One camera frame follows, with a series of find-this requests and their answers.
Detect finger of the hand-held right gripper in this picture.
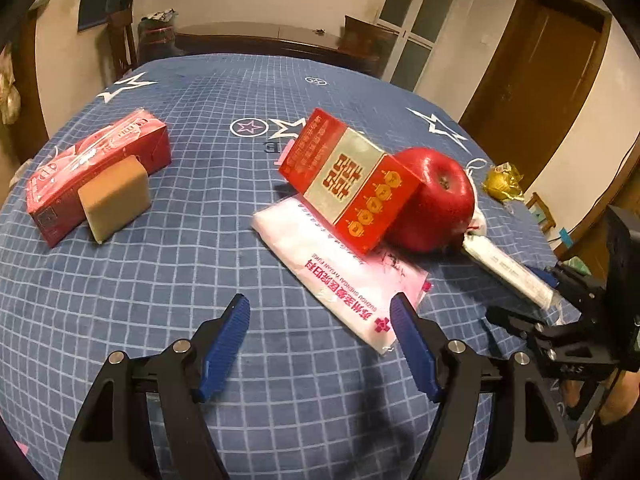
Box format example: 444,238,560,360
485,304,582,347
531,261,609,312

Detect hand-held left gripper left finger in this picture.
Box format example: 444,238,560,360
59,294,251,480

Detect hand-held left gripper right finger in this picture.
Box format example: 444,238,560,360
389,292,581,480

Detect green lined trash bin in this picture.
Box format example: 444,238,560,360
562,256,593,277

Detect white tube package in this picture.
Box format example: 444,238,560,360
461,237,561,311

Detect person's right forearm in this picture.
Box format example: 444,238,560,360
597,367,640,426

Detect small wooden chair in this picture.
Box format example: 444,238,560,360
525,191,557,235

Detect blue star-print tablecloth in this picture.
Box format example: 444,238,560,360
0,54,576,480

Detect pink plastic bag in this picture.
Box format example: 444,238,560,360
251,195,432,356

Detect golden crumpled wrapper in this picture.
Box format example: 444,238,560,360
482,162,526,203

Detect red apple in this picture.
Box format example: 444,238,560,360
385,147,476,254

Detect red gold box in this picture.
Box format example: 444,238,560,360
276,107,421,257

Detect tan rectangular bar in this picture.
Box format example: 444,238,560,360
77,155,152,245

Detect brown wooden door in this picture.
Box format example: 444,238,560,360
457,0,613,171

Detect red printed carton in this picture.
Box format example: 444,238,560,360
26,107,172,248

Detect frosted glass door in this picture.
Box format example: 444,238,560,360
377,0,471,93

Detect dark wooden dining chair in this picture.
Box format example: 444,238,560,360
107,7,138,81
340,15,401,78

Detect dark bin with red band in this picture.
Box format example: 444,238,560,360
136,7,181,63

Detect beige hanging bags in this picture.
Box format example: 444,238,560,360
0,42,23,126

